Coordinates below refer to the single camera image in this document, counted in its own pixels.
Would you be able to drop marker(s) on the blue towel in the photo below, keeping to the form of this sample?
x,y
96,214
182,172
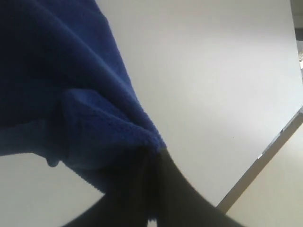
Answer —
x,y
65,93

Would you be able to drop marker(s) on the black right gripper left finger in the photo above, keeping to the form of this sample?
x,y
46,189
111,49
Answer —
x,y
126,195

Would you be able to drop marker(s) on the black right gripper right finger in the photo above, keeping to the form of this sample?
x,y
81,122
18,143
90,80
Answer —
x,y
178,204

